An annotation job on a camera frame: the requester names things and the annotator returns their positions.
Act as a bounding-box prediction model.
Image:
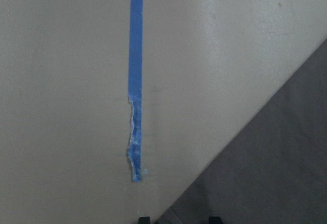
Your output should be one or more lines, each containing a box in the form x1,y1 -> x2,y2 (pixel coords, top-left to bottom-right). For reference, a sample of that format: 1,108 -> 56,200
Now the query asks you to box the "dark brown t-shirt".
158,43 -> 326,223

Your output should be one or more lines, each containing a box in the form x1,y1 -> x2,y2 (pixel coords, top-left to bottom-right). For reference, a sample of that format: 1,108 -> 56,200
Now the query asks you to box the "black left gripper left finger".
138,216 -> 150,224

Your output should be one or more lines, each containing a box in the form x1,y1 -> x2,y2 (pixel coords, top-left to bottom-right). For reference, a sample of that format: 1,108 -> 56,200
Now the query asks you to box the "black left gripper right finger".
208,216 -> 221,224

